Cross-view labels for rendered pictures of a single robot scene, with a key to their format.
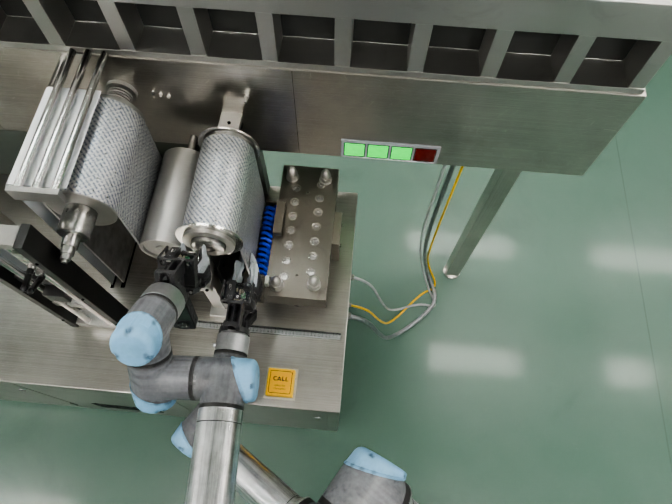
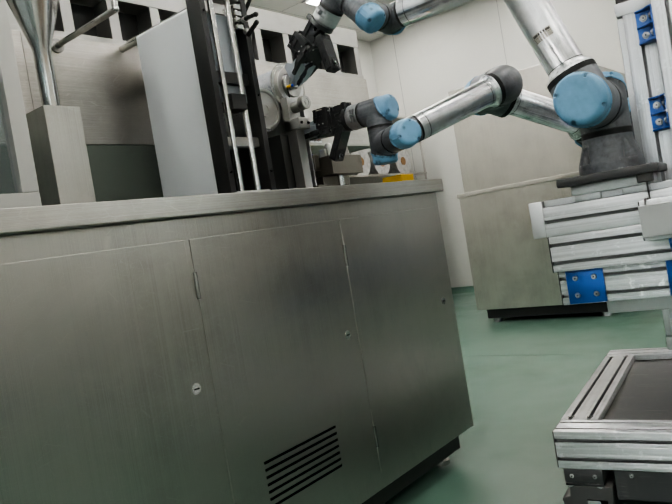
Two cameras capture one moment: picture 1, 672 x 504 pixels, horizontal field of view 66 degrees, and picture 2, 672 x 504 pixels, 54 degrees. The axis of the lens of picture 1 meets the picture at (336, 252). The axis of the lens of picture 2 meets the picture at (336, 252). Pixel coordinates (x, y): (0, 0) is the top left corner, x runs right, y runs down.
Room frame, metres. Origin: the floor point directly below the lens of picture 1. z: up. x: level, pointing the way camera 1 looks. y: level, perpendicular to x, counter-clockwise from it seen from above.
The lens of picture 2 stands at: (-0.74, 1.91, 0.77)
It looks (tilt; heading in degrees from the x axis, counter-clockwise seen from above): 1 degrees down; 305
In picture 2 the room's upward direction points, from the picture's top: 9 degrees counter-clockwise
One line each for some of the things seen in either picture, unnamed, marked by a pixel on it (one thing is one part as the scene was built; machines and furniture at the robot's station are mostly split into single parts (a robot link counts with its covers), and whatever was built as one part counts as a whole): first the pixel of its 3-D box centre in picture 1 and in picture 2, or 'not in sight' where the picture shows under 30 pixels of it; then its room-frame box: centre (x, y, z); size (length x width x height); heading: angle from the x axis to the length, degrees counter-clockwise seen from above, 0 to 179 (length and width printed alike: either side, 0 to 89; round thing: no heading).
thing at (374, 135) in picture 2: not in sight; (385, 143); (0.20, 0.25, 1.01); 0.11 x 0.08 x 0.11; 144
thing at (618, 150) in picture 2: not in sight; (609, 151); (-0.37, 0.19, 0.87); 0.15 x 0.15 x 0.10
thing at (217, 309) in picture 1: (209, 288); (301, 147); (0.45, 0.32, 1.05); 0.06 x 0.05 x 0.31; 176
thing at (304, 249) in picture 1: (304, 233); (302, 175); (0.64, 0.09, 1.00); 0.40 x 0.16 x 0.06; 176
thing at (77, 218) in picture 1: (77, 222); not in sight; (0.48, 0.53, 1.33); 0.06 x 0.06 x 0.06; 86
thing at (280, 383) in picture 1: (280, 382); (398, 179); (0.24, 0.14, 0.91); 0.07 x 0.07 x 0.02; 86
